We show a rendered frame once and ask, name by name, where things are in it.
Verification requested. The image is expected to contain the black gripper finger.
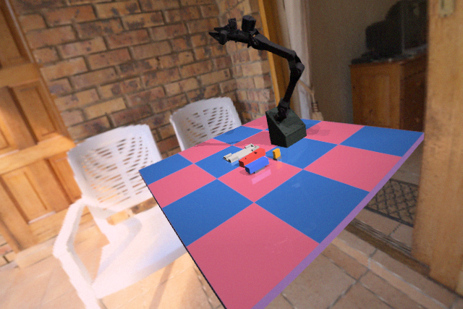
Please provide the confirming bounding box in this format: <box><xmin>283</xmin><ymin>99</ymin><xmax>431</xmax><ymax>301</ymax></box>
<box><xmin>214</xmin><ymin>24</ymin><xmax>228</xmax><ymax>32</ymax></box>
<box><xmin>209</xmin><ymin>30</ymin><xmax>221</xmax><ymax>43</ymax></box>

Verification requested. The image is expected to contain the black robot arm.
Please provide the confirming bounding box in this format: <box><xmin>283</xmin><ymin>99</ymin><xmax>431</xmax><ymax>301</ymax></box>
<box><xmin>228</xmin><ymin>15</ymin><xmax>305</xmax><ymax>123</ymax></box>

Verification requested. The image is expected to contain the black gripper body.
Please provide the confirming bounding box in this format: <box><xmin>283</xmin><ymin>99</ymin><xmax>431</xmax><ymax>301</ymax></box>
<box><xmin>220</xmin><ymin>25</ymin><xmax>241</xmax><ymax>45</ymax></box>

